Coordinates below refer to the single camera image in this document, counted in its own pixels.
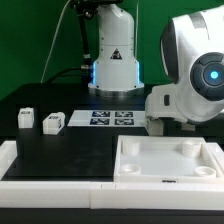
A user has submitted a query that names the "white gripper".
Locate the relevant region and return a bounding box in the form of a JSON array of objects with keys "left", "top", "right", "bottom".
[{"left": 144, "top": 83, "right": 201, "bottom": 125}]

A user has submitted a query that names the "white square tabletop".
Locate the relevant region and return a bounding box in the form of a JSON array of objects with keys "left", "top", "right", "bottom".
[{"left": 113, "top": 135, "right": 224, "bottom": 184}]

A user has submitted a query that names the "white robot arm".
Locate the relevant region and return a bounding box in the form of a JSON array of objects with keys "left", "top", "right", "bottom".
[{"left": 88, "top": 4, "right": 224, "bottom": 123}]

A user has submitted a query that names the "white tag sheet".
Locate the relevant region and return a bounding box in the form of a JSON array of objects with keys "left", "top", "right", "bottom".
[{"left": 68, "top": 110, "right": 145, "bottom": 127}]

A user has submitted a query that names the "white U-shaped obstacle fence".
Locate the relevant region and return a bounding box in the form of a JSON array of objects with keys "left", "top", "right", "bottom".
[{"left": 0, "top": 141, "right": 224, "bottom": 211}]

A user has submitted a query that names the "black cable bundle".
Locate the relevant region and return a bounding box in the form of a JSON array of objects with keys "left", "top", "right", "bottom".
[{"left": 46, "top": 0, "right": 101, "bottom": 84}]

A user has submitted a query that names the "white cable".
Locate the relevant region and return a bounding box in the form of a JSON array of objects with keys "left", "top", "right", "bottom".
[{"left": 40, "top": 0, "right": 73, "bottom": 84}]

